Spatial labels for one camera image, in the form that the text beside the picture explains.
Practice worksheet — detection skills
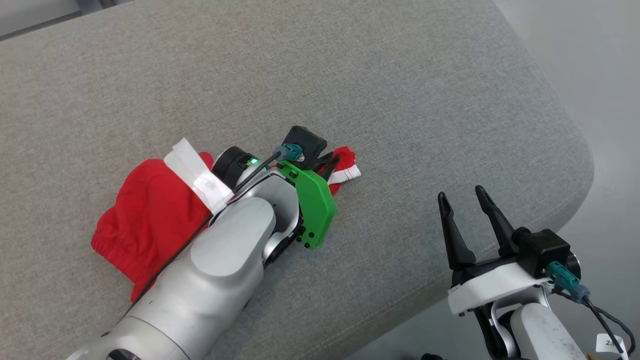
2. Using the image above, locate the white cable label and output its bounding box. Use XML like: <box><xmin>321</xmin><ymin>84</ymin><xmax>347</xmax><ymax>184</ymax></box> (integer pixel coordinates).
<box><xmin>596</xmin><ymin>334</ymin><xmax>629</xmax><ymax>357</ymax></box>
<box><xmin>164</xmin><ymin>138</ymin><xmax>235</xmax><ymax>215</ymax></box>

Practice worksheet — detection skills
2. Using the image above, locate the red and white shirt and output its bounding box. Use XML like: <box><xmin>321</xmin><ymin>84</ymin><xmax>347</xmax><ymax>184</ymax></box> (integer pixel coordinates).
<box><xmin>91</xmin><ymin>146</ymin><xmax>362</xmax><ymax>303</ymax></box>

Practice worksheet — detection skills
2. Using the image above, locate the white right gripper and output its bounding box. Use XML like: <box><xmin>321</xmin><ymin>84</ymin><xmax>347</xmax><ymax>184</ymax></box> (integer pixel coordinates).
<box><xmin>438</xmin><ymin>185</ymin><xmax>551</xmax><ymax>316</ymax></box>

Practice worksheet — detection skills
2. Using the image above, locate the white left cable label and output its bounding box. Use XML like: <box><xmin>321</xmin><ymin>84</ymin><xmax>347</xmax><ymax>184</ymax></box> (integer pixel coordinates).
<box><xmin>164</xmin><ymin>138</ymin><xmax>235</xmax><ymax>215</ymax></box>

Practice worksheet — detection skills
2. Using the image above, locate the white right cable label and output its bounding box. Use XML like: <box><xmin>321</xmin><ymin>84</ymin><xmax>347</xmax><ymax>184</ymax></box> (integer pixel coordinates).
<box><xmin>596</xmin><ymin>334</ymin><xmax>629</xmax><ymax>357</ymax></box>

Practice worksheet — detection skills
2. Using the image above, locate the grey fabric sofa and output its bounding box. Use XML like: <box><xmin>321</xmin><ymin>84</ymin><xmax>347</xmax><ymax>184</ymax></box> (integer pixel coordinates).
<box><xmin>0</xmin><ymin>0</ymin><xmax>595</xmax><ymax>360</ymax></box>

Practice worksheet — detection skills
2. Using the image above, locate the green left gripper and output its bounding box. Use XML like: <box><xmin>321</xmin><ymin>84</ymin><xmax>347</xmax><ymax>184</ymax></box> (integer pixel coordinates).
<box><xmin>276</xmin><ymin>152</ymin><xmax>342</xmax><ymax>251</ymax></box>

